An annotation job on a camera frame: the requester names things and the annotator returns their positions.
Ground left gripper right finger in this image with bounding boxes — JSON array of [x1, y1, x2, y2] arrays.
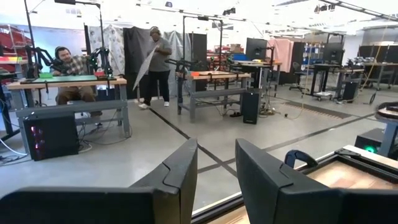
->
[[235, 138, 398, 224]]

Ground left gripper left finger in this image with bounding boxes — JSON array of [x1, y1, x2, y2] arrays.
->
[[0, 138, 198, 224]]

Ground black table clamp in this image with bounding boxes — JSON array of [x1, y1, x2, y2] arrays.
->
[[284, 149, 319, 169]]

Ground black computer tower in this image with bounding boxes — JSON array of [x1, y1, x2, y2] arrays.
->
[[22, 114, 80, 162], [241, 91, 261, 125]]

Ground wooden workbench grey legs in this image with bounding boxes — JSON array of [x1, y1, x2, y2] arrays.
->
[[6, 76, 132, 156], [175, 70, 252, 121]]

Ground black computer green light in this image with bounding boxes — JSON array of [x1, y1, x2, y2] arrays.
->
[[354, 128, 386, 156]]

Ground white board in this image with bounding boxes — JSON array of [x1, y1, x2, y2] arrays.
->
[[132, 45, 159, 91]]

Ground black office chair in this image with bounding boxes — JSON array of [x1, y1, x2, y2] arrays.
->
[[289, 61, 307, 93]]

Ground person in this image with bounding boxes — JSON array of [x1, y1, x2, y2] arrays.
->
[[138, 26, 173, 110], [50, 45, 103, 118]]

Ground black desk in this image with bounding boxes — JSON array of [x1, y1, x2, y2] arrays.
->
[[307, 62, 343, 100]]

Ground grey curtain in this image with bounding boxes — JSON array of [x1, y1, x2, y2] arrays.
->
[[161, 30, 193, 97]]

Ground black panel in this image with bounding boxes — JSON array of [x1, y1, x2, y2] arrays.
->
[[188, 32, 208, 93]]

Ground black curtain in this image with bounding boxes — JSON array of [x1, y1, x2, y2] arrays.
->
[[123, 26, 154, 100]]

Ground pink curtain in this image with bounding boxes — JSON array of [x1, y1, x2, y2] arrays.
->
[[267, 37, 295, 74]]

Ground black monitor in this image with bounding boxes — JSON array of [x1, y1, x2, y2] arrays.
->
[[245, 37, 269, 62], [322, 42, 345, 65]]

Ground green work mat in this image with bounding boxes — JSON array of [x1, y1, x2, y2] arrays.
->
[[20, 74, 118, 85]]

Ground white patterned curtain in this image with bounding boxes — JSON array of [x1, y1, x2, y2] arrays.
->
[[88, 24, 126, 77]]

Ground red storage rack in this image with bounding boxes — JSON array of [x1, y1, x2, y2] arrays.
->
[[0, 24, 32, 75]]

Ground black aluminium table frame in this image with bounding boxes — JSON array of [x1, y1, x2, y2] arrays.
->
[[191, 147, 398, 224]]

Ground black camera gantry frame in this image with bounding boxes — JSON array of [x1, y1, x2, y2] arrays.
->
[[182, 15, 224, 74], [23, 0, 106, 78]]

